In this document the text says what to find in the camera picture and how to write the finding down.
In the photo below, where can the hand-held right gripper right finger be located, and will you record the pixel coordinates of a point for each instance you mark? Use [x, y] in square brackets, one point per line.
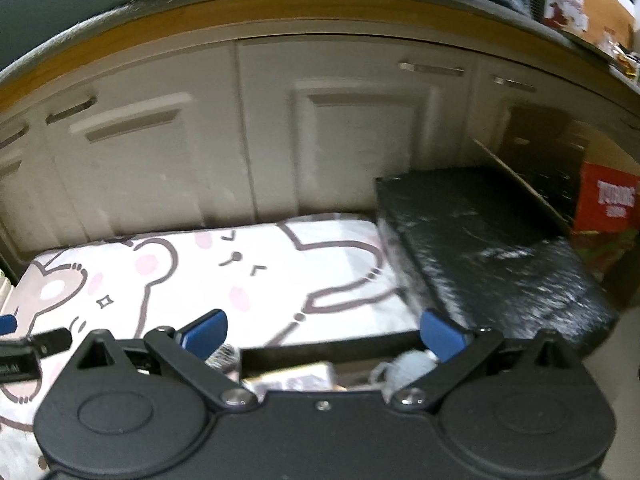
[442, 335]

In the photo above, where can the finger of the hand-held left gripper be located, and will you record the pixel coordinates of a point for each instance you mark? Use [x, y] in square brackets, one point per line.
[6, 324]
[50, 341]

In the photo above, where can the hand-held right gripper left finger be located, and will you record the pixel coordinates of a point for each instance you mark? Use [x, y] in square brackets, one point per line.
[205, 332]

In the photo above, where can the white yarn ball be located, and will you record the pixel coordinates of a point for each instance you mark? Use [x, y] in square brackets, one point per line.
[405, 372]

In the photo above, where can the oval wooden block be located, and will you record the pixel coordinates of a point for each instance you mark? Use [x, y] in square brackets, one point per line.
[292, 377]

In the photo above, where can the black cardboard box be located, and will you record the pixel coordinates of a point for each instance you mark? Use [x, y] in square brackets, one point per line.
[325, 347]

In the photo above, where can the floral fabric pouch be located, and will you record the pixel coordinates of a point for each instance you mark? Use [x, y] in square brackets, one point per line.
[222, 357]

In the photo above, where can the cartoon printed blanket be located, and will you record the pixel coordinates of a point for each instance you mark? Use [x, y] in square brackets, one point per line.
[175, 285]

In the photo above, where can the black plastic-wrapped cushion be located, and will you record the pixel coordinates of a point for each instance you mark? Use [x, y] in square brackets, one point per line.
[475, 250]

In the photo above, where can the red printed carton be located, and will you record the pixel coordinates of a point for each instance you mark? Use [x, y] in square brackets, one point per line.
[607, 200]

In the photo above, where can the white cabinet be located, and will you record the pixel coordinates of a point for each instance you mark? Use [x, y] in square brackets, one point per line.
[350, 135]

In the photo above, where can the wooden countertop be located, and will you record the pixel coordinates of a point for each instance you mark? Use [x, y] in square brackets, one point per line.
[150, 27]

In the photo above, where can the red and white box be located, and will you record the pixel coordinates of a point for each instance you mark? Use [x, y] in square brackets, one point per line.
[565, 2]

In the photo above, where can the large cardboard box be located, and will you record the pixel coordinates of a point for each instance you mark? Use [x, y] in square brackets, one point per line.
[607, 5]

